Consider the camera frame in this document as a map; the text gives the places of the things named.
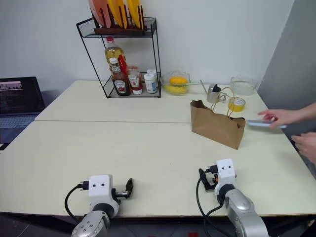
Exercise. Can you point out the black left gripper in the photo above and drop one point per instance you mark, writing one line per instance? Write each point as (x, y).
(120, 194)

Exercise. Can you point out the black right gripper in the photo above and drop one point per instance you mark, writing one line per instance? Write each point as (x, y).
(212, 179)

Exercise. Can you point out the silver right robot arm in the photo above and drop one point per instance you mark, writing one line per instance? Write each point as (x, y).
(243, 212)

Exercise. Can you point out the person's right forearm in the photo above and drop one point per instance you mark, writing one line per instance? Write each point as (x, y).
(300, 114)

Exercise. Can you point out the brown paper bag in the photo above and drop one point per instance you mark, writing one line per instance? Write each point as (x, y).
(217, 126)

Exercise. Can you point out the person's right hand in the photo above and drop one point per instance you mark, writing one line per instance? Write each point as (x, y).
(272, 116)

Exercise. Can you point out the person's left hand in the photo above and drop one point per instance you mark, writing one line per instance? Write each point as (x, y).
(306, 145)

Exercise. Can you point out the yellow tape roll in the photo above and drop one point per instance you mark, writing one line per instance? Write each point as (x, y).
(236, 104)

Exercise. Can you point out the small metal watering can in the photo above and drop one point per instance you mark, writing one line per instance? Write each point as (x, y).
(212, 95)

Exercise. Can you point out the yellow lemon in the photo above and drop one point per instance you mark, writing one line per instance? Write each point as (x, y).
(175, 90)

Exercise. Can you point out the light green stick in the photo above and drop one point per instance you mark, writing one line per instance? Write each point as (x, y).
(193, 83)

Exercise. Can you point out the large dark ketchup bottle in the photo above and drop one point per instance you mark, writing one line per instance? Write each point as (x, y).
(121, 85)

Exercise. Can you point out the clear glass bowl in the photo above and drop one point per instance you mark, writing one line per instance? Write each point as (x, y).
(243, 86)

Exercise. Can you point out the red squeeze ketchup bottle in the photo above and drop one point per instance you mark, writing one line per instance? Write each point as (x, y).
(135, 82)

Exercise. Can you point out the white jar with blue label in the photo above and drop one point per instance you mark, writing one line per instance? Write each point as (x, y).
(150, 84)

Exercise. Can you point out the orange fruit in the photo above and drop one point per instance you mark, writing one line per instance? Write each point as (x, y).
(177, 80)

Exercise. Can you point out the glass bowl with scalloped rim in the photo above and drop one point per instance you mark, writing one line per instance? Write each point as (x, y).
(168, 82)

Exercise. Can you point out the cooking oil bottle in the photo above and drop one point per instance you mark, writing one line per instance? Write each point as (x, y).
(112, 50)

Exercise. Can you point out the open laptop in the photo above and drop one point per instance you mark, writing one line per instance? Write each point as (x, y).
(18, 101)

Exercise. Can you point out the dark wooden plate rack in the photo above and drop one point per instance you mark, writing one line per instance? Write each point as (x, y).
(118, 30)

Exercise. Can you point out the yellow plate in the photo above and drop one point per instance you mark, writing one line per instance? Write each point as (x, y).
(134, 11)
(117, 12)

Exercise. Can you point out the pink plate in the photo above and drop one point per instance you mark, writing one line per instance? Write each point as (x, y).
(97, 13)

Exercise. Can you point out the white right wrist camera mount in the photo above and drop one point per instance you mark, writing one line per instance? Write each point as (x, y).
(225, 174)

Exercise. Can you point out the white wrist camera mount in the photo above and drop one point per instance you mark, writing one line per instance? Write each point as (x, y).
(100, 188)
(225, 174)

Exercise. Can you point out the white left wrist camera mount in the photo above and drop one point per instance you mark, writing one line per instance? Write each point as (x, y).
(100, 188)

